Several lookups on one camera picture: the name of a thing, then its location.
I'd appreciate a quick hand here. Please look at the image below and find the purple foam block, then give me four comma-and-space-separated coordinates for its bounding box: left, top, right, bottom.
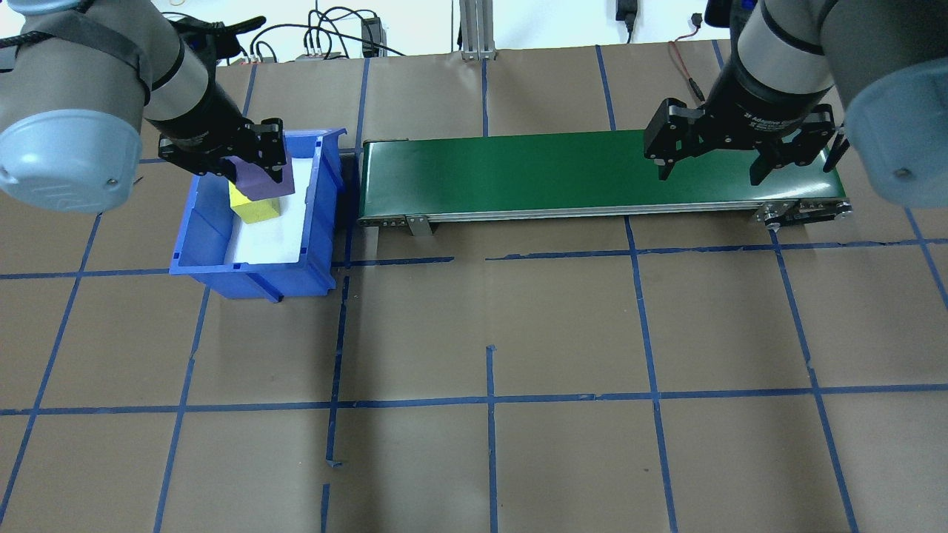
224, 155, 296, 201

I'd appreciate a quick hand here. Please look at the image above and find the yellow foam block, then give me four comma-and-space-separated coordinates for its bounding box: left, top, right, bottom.
228, 181, 283, 225

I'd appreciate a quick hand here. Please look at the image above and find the black plug with cable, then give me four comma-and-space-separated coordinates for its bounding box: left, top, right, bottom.
615, 0, 640, 44

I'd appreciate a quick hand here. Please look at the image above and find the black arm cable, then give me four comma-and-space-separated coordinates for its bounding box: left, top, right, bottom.
824, 127, 852, 173
170, 15, 268, 39

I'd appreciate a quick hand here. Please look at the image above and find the blue plastic bin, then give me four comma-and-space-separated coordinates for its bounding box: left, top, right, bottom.
169, 127, 349, 304

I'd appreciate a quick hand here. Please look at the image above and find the aluminium frame post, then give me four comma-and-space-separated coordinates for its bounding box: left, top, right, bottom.
459, 0, 498, 61

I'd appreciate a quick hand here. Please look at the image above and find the green conveyor belt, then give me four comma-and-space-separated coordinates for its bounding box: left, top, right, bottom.
358, 122, 854, 239

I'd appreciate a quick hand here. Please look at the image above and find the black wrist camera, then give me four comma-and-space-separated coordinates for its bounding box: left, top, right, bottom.
178, 22, 246, 64
704, 0, 741, 29

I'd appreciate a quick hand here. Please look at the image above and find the red cable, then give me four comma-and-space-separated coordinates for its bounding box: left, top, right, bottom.
669, 22, 706, 102

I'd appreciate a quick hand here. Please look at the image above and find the white foam sheet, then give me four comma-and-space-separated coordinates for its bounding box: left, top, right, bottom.
233, 155, 319, 265

